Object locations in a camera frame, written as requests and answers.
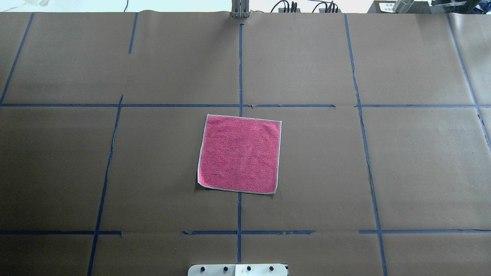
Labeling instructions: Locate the pink towel with grey edge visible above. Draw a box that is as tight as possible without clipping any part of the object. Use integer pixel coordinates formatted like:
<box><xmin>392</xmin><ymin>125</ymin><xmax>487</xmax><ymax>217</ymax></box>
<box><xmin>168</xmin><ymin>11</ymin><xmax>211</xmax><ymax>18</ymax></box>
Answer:
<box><xmin>197</xmin><ymin>115</ymin><xmax>282</xmax><ymax>195</ymax></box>

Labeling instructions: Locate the black box with label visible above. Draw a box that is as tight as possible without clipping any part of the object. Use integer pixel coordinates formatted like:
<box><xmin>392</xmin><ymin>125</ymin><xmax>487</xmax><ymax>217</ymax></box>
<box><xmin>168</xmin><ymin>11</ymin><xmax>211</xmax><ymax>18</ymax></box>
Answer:
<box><xmin>367</xmin><ymin>0</ymin><xmax>432</xmax><ymax>14</ymax></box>

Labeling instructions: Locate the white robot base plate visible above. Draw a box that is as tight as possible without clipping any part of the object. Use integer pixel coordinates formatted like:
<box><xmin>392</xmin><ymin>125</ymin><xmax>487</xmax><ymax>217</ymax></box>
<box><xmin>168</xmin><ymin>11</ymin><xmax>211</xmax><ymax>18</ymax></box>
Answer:
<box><xmin>187</xmin><ymin>263</ymin><xmax>289</xmax><ymax>276</ymax></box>

